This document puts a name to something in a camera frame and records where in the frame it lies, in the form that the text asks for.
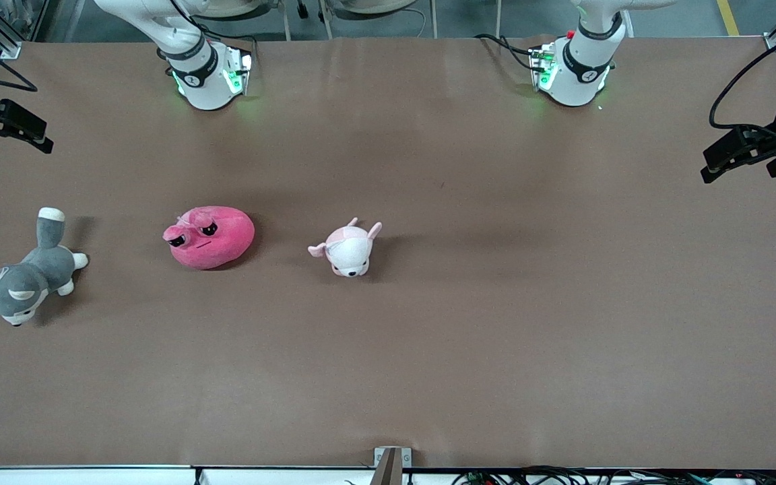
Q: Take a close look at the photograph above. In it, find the pink round plush toy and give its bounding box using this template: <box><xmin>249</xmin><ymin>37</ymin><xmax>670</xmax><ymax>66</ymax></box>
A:
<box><xmin>162</xmin><ymin>205</ymin><xmax>256</xmax><ymax>271</ymax></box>

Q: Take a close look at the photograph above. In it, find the grey husky plush toy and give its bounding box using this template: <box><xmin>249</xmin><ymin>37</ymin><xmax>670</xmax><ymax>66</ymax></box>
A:
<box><xmin>0</xmin><ymin>207</ymin><xmax>90</xmax><ymax>327</ymax></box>

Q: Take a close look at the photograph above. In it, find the light pink plush animal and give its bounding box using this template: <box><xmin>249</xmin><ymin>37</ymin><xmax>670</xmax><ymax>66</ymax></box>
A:
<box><xmin>308</xmin><ymin>218</ymin><xmax>383</xmax><ymax>278</ymax></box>

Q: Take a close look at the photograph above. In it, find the beige round stool base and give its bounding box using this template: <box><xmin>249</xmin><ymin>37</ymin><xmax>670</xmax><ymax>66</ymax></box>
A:
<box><xmin>341</xmin><ymin>0</ymin><xmax>420</xmax><ymax>15</ymax></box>

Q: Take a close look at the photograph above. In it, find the black right base cable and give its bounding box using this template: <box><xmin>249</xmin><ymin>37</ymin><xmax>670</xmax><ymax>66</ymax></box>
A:
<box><xmin>196</xmin><ymin>26</ymin><xmax>259</xmax><ymax>51</ymax></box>

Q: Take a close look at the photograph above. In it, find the black base cable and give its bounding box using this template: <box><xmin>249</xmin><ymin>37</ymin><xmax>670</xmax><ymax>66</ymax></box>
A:
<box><xmin>474</xmin><ymin>32</ymin><xmax>538</xmax><ymax>73</ymax></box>
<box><xmin>196</xmin><ymin>26</ymin><xmax>259</xmax><ymax>51</ymax></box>

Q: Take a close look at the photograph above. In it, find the black left base cable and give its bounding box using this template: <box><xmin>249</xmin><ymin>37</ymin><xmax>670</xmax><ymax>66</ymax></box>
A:
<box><xmin>474</xmin><ymin>32</ymin><xmax>538</xmax><ymax>73</ymax></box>

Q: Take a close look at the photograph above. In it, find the white table edge rail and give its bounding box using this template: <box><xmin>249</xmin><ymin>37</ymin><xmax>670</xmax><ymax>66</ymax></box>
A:
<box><xmin>0</xmin><ymin>465</ymin><xmax>470</xmax><ymax>485</ymax></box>

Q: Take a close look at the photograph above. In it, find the black cable bundle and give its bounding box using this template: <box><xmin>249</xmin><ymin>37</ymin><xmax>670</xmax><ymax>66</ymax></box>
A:
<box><xmin>452</xmin><ymin>466</ymin><xmax>776</xmax><ymax>485</ymax></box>

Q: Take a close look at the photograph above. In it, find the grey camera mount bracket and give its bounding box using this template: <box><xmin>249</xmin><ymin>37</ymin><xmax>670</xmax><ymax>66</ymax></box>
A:
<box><xmin>373</xmin><ymin>447</ymin><xmax>412</xmax><ymax>485</ymax></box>

